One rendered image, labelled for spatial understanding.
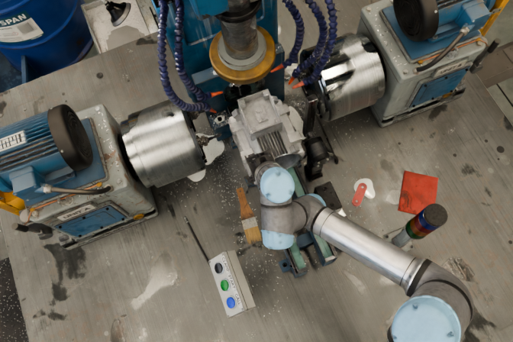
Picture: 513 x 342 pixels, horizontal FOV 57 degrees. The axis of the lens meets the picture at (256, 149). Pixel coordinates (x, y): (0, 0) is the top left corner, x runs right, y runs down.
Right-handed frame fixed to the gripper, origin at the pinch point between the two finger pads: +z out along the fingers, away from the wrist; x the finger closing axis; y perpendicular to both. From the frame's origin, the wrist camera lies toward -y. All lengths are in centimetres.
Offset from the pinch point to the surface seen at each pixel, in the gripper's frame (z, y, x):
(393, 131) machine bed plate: 27, -11, -53
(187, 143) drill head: 2.3, 14.7, 17.4
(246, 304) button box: -16.2, -30.4, 17.6
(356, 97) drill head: 4.2, 9.3, -36.2
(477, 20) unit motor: -13, 20, -70
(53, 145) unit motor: -12, 28, 48
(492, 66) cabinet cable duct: 111, -17, -151
